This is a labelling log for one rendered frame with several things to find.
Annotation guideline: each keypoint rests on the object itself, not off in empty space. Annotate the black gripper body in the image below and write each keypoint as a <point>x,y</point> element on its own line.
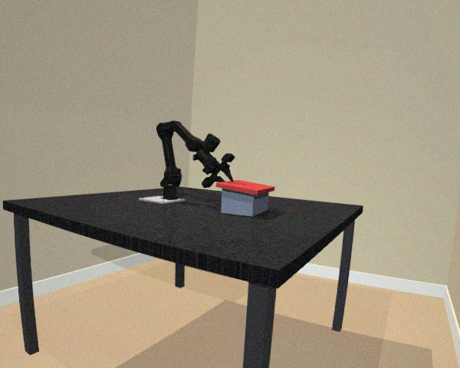
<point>228,157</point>

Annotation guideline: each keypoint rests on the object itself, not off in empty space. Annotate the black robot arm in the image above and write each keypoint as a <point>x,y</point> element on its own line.
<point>172,175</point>

